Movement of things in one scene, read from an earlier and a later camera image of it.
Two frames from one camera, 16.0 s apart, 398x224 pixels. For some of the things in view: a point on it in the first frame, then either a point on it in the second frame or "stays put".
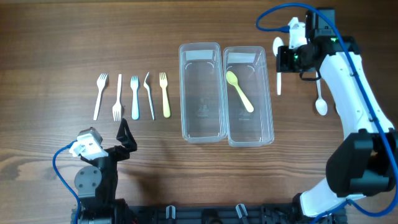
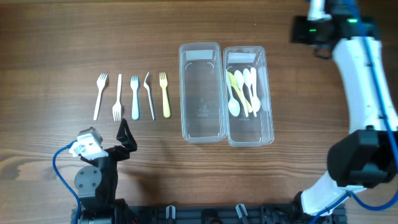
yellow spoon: x=232 y=78 stays put
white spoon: x=278 y=42 → x=239 y=77
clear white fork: x=146 y=85 stays put
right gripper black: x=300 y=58 → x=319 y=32
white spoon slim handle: x=321 y=104 → x=234 y=106
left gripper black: x=126 y=139 stays put
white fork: x=101 y=82 stays put
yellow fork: x=163 y=82 stays put
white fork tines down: x=117 y=107 stays put
